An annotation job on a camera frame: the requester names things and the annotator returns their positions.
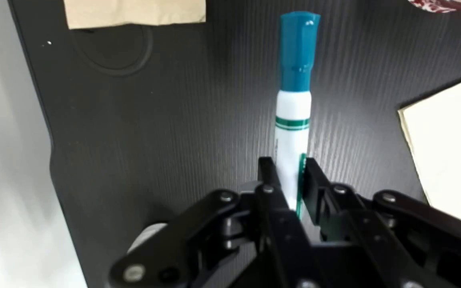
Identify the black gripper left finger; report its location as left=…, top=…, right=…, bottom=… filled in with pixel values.
left=107, top=156, right=303, bottom=288

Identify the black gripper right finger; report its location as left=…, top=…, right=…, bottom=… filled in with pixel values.
left=299, top=156, right=461, bottom=288

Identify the teal capped white marker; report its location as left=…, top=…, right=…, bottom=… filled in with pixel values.
left=271, top=10, right=323, bottom=215

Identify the flat white napkin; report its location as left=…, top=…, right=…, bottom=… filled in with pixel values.
left=396, top=71, right=461, bottom=225

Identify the tan paper sheet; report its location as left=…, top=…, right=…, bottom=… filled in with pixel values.
left=61, top=0, right=210, bottom=33

